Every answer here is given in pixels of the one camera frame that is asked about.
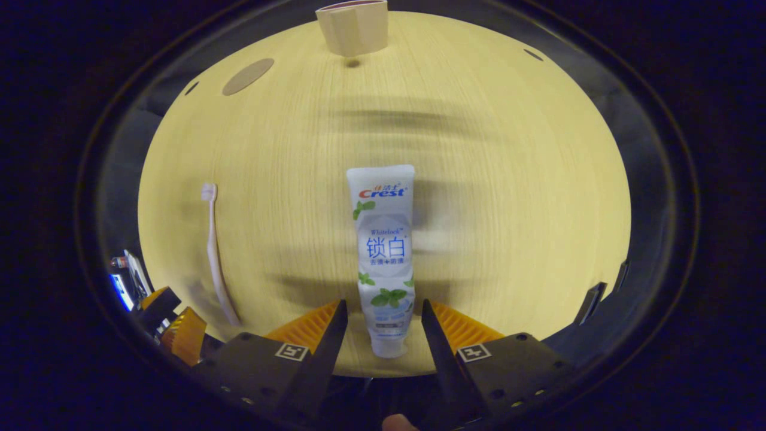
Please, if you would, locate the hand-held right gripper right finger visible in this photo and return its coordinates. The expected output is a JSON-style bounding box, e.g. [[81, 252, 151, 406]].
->
[[421, 298, 575, 427]]

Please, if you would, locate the computer monitor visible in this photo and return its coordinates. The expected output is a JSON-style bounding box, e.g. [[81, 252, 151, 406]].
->
[[111, 272, 135, 312]]

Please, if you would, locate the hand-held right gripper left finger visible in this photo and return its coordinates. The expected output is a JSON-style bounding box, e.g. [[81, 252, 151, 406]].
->
[[191, 299, 349, 429]]

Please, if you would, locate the beige cup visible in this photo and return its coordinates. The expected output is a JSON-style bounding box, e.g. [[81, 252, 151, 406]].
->
[[315, 0, 390, 58]]

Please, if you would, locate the wooden desktop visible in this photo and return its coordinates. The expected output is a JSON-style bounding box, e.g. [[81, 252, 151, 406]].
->
[[138, 11, 632, 379]]

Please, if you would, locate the brown round coaster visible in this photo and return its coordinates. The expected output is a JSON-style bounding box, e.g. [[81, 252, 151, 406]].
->
[[222, 57, 275, 96]]

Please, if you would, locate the pale pink toothbrush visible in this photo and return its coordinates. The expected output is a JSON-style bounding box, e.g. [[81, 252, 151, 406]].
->
[[200, 183, 242, 327]]

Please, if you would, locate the white toothpaste tube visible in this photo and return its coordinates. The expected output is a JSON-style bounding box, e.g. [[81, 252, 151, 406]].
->
[[346, 165, 417, 359]]

